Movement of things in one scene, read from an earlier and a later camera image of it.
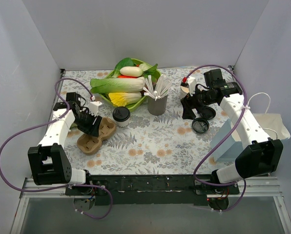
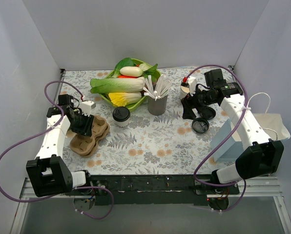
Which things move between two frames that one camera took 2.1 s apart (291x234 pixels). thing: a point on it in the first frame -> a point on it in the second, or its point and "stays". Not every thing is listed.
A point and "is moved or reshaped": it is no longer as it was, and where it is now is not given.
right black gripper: x=193 y=101 stays
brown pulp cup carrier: x=88 y=144 is moved or reshaped
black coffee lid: x=121 y=114 stays
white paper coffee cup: x=123 y=125 stays
